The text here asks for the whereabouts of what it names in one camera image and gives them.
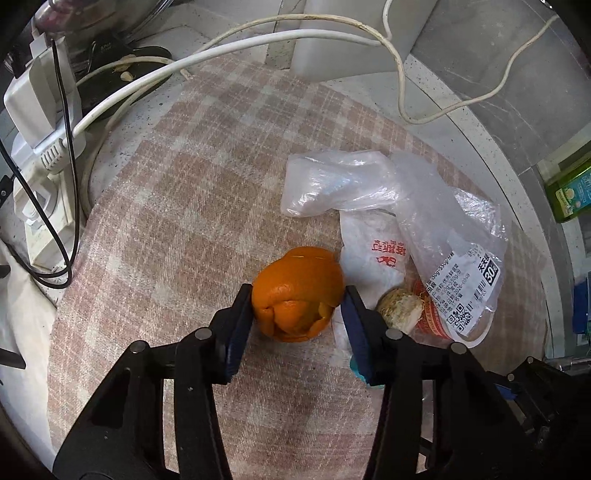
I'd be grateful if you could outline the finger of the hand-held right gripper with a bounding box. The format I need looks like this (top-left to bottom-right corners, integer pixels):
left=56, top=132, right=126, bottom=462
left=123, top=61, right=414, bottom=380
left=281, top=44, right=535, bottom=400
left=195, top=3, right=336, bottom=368
left=492, top=371, right=517, bottom=401
left=505, top=355, right=578, bottom=444

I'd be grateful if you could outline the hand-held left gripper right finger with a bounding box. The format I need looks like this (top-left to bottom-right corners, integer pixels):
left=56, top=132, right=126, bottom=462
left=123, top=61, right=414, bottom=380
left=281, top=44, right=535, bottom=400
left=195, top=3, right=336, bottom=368
left=344, top=285, right=536, bottom=480

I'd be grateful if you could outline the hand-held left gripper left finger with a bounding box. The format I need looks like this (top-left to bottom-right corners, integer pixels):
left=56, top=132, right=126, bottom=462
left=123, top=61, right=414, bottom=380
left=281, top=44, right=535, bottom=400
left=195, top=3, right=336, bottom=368
left=53, top=282, right=254, bottom=480

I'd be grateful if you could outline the beige food scrap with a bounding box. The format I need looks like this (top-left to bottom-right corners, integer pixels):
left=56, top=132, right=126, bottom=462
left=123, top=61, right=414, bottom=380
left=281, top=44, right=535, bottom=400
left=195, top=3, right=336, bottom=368
left=375, top=287, right=424, bottom=334

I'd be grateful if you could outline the orange peel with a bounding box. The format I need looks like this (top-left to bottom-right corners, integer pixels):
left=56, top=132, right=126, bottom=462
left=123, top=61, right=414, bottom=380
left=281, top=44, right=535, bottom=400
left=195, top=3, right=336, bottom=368
left=252, top=247, right=347, bottom=343

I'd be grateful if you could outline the red paper cup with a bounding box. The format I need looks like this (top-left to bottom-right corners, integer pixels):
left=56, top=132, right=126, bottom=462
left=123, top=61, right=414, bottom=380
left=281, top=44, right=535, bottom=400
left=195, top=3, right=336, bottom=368
left=411, top=272, right=495, bottom=344

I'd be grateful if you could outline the clear plastic bag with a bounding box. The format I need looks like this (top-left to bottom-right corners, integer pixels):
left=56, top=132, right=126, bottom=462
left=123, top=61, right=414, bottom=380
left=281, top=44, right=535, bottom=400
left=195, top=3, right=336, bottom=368
left=281, top=150, right=512, bottom=348

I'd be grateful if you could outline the white paper wrapper red print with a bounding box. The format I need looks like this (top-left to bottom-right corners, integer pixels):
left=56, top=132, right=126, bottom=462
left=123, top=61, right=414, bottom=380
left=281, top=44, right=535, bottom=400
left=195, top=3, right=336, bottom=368
left=332, top=209, right=411, bottom=352

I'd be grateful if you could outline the blue plastic item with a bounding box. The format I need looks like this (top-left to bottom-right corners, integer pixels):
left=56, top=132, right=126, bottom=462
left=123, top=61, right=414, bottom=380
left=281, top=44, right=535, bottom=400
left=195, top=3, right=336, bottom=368
left=573, top=272, right=591, bottom=335

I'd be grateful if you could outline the beige plaid fringed cloth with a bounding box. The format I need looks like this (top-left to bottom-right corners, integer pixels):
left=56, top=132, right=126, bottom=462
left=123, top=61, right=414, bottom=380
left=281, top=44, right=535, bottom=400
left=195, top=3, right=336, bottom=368
left=48, top=53, right=550, bottom=476

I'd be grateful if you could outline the white power strip with chargers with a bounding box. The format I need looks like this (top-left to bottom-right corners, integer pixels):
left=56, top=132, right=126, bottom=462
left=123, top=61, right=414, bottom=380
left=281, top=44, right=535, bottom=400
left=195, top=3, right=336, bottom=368
left=0, top=37, right=81, bottom=289

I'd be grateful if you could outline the green soap pump bottle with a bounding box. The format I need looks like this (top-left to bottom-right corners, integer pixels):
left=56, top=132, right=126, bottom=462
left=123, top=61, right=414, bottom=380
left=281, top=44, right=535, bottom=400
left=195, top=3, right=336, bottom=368
left=545, top=164, right=591, bottom=224

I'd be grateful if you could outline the white cloth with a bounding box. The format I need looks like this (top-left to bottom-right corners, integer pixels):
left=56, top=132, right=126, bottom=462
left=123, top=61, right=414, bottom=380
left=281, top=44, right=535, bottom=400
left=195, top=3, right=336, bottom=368
left=0, top=240, right=58, bottom=365

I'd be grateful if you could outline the black tripod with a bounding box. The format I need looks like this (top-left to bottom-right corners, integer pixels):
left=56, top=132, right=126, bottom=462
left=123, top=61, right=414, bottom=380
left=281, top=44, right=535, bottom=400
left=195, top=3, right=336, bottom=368
left=0, top=344, right=26, bottom=370

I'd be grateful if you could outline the white power plug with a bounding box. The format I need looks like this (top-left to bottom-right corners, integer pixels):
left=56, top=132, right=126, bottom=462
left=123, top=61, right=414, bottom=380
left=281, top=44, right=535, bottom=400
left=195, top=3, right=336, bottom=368
left=34, top=124, right=88, bottom=175

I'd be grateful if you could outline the white charger adapter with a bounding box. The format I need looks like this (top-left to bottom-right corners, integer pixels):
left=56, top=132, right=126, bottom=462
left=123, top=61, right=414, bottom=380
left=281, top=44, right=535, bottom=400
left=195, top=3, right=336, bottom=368
left=4, top=32, right=81, bottom=148

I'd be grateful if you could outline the metal pot lid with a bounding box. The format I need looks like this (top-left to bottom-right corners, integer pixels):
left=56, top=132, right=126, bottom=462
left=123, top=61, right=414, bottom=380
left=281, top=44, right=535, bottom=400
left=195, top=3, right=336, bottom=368
left=34, top=0, right=171, bottom=75

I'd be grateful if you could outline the thin white cable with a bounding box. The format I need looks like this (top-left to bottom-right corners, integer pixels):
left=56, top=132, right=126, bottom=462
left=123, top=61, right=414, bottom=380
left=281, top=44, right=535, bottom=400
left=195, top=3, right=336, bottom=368
left=82, top=67, right=195, bottom=217

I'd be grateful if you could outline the thick white power cable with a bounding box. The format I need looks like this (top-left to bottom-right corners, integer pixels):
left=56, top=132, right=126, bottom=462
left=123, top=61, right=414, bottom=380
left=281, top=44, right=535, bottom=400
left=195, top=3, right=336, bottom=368
left=71, top=0, right=398, bottom=139
left=74, top=14, right=559, bottom=125

